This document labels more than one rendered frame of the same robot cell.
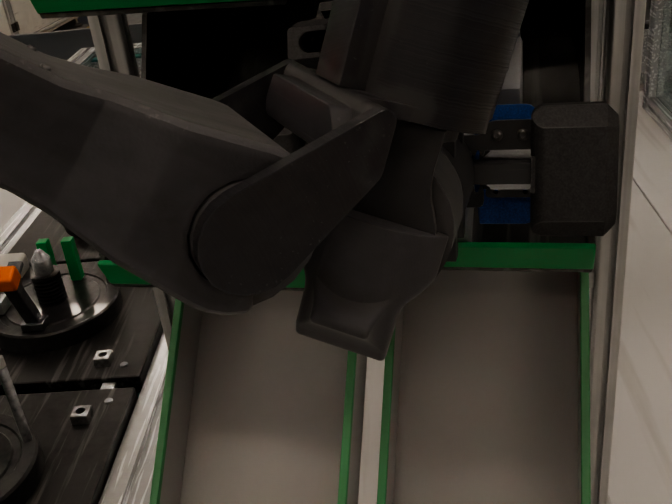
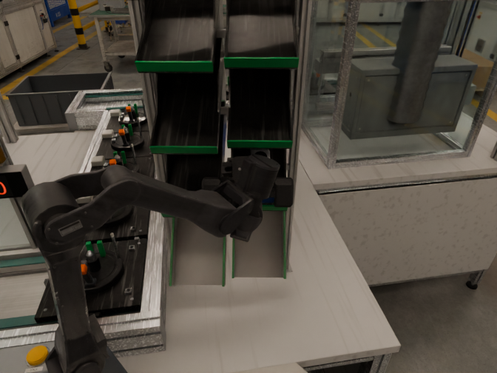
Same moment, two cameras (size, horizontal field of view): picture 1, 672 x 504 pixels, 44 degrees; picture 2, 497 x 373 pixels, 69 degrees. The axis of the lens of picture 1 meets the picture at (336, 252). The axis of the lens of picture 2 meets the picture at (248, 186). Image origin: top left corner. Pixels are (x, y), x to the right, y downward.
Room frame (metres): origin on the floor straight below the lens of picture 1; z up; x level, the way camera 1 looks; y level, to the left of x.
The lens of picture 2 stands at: (-0.22, 0.10, 1.70)
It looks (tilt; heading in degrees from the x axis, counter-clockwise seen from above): 34 degrees down; 346
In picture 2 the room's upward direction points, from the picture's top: straight up
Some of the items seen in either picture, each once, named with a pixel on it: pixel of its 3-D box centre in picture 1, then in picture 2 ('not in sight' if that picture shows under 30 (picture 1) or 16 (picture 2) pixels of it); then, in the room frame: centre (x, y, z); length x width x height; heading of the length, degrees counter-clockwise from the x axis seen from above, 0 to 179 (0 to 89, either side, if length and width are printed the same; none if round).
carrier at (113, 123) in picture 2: not in sight; (132, 112); (1.50, 0.25, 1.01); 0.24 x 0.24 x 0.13; 85
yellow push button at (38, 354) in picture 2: not in sight; (38, 356); (0.31, 0.43, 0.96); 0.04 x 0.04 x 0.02
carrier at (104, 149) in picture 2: not in sight; (126, 135); (1.26, 0.27, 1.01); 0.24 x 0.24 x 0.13; 85
